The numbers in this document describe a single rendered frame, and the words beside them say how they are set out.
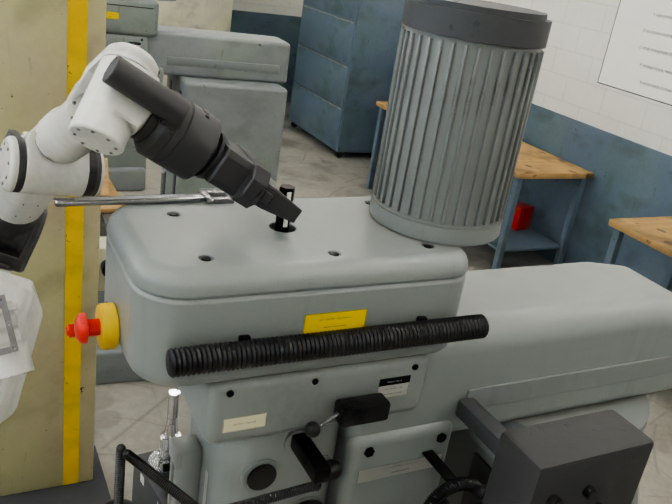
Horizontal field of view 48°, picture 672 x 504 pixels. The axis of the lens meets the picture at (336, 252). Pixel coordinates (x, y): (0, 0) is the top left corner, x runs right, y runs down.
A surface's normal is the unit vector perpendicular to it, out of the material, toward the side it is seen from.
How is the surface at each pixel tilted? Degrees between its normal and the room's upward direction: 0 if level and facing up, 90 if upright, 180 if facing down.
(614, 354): 90
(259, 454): 90
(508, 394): 90
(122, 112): 62
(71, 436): 90
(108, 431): 0
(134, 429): 0
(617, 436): 0
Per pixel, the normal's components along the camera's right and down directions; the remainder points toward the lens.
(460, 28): -0.36, 0.31
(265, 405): 0.44, 0.40
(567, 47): -0.89, 0.05
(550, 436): 0.15, -0.91
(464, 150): 0.02, 0.39
